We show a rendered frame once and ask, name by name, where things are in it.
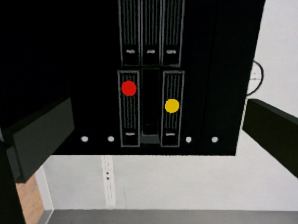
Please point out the black rack frame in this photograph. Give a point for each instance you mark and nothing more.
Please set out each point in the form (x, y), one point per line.
(51, 49)

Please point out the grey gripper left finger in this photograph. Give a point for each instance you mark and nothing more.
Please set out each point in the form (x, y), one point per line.
(24, 148)

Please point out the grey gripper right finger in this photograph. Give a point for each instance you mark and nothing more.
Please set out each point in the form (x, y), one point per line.
(275, 130)

